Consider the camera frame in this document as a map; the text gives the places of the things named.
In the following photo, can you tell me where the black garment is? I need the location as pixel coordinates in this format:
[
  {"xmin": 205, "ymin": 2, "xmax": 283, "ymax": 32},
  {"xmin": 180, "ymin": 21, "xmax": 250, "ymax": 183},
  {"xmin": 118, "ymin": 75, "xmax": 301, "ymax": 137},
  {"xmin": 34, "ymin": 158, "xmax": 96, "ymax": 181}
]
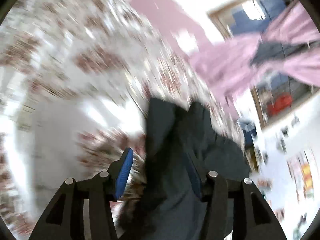
[{"xmin": 122, "ymin": 98, "xmax": 249, "ymax": 239}]

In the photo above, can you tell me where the wooden shelf unit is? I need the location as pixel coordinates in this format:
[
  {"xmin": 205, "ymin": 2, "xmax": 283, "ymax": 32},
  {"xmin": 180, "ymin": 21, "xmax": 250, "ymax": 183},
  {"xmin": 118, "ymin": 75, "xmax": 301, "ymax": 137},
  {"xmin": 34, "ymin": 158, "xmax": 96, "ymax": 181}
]
[{"xmin": 245, "ymin": 146, "xmax": 263, "ymax": 173}]

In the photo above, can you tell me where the navy blue backpack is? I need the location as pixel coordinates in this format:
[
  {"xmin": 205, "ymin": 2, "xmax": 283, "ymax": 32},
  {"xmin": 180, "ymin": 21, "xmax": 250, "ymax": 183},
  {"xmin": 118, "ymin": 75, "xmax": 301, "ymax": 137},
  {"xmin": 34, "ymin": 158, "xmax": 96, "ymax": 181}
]
[{"xmin": 237, "ymin": 118, "xmax": 257, "ymax": 147}]

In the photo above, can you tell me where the red hanging garment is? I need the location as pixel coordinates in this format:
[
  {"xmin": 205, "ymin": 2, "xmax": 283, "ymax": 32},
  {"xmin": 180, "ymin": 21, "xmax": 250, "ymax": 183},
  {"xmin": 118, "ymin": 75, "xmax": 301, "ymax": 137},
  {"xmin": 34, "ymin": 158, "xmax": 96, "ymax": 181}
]
[{"xmin": 267, "ymin": 94, "xmax": 293, "ymax": 116}]

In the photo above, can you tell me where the pink curtain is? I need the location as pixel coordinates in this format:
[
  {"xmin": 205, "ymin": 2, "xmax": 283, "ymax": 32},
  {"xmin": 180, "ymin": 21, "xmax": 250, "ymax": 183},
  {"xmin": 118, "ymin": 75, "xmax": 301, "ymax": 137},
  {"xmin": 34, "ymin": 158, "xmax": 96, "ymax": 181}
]
[{"xmin": 189, "ymin": 0, "xmax": 319, "ymax": 118}]

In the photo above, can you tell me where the floral satin bedspread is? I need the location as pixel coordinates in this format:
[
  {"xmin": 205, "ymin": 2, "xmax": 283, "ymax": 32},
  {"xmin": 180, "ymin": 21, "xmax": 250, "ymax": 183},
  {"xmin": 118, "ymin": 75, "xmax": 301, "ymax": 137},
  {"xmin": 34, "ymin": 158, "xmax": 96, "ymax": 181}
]
[{"xmin": 1, "ymin": 0, "xmax": 244, "ymax": 239}]

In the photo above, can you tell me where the wooden framed window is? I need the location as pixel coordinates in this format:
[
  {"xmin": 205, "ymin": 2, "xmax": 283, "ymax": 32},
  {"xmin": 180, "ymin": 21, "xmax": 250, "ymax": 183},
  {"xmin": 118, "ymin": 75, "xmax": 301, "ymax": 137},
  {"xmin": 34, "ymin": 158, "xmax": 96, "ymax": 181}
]
[{"xmin": 207, "ymin": 0, "xmax": 320, "ymax": 131}]

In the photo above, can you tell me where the colourful wall poster upper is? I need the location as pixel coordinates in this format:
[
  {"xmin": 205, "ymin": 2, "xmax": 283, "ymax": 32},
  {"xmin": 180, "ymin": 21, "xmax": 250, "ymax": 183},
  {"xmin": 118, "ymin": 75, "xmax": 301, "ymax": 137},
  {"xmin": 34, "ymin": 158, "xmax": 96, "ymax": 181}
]
[{"xmin": 287, "ymin": 148, "xmax": 317, "ymax": 202}]

